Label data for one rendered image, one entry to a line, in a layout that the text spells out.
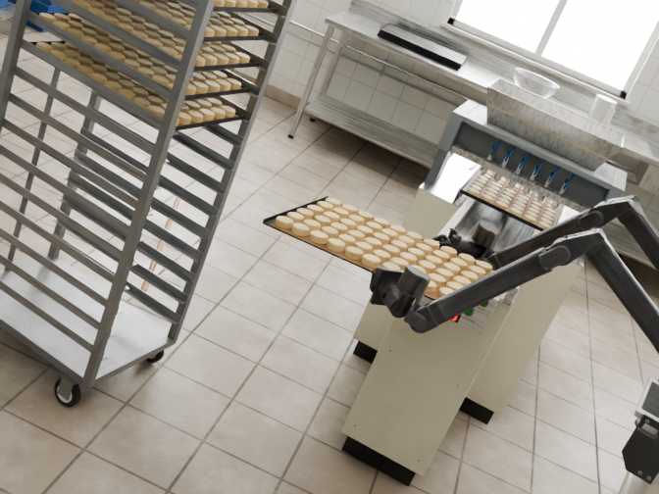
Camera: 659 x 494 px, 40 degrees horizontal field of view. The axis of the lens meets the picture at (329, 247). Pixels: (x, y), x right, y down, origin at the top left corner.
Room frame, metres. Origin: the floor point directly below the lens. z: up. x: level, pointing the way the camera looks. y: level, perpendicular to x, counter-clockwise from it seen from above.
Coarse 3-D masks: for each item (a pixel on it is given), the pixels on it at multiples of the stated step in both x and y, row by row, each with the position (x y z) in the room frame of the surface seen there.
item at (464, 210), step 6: (468, 198) 3.41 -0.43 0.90; (468, 204) 3.33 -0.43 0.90; (474, 204) 3.49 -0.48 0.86; (462, 210) 3.24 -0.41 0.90; (468, 210) 3.30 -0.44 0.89; (456, 216) 3.14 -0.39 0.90; (462, 216) 3.17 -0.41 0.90; (450, 222) 3.05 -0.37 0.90; (456, 222) 3.07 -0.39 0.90; (444, 228) 2.96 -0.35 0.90; (456, 228) 3.16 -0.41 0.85; (438, 234) 2.88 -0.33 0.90
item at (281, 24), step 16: (288, 0) 2.82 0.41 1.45; (288, 16) 2.83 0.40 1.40; (272, 48) 2.82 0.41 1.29; (272, 64) 2.83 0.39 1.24; (256, 80) 2.82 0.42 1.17; (256, 112) 2.84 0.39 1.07; (240, 128) 2.82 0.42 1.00; (224, 176) 2.82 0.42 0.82; (208, 224) 2.82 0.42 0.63; (208, 240) 2.82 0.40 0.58; (192, 288) 2.83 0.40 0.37; (176, 336) 2.83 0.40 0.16
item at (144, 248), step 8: (64, 200) 3.01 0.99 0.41; (72, 200) 3.01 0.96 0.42; (72, 208) 2.98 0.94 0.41; (80, 208) 3.00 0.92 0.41; (88, 216) 2.97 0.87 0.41; (96, 216) 2.97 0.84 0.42; (104, 224) 2.95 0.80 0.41; (112, 232) 2.92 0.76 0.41; (120, 232) 2.93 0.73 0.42; (144, 248) 2.89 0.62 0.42; (152, 248) 2.88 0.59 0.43; (152, 256) 2.87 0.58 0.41; (160, 256) 2.87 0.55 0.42; (160, 264) 2.84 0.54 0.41; (168, 264) 2.85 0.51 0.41; (176, 264) 2.84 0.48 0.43; (176, 272) 2.82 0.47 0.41; (184, 272) 2.83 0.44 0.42; (192, 272) 2.82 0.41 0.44; (184, 280) 2.80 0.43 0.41; (192, 280) 2.81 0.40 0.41
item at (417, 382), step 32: (384, 352) 2.77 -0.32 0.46; (416, 352) 2.75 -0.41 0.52; (448, 352) 2.73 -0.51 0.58; (480, 352) 2.71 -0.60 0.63; (384, 384) 2.76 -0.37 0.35; (416, 384) 2.74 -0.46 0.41; (448, 384) 2.72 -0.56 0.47; (352, 416) 2.77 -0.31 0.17; (384, 416) 2.75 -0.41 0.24; (416, 416) 2.73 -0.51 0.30; (448, 416) 2.71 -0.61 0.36; (352, 448) 2.79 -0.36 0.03; (384, 448) 2.74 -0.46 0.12; (416, 448) 2.72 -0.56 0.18
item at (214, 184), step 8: (96, 112) 3.01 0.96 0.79; (112, 120) 2.99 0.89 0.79; (128, 128) 2.96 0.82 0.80; (152, 144) 2.92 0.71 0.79; (168, 152) 2.90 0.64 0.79; (176, 160) 2.89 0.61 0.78; (176, 168) 2.85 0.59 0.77; (184, 168) 2.87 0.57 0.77; (192, 168) 2.86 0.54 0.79; (192, 176) 2.84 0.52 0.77; (200, 176) 2.85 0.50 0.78; (208, 176) 2.84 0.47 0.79; (208, 184) 2.83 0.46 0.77; (216, 184) 2.83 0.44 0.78; (224, 184) 2.82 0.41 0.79; (224, 192) 2.81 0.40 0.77
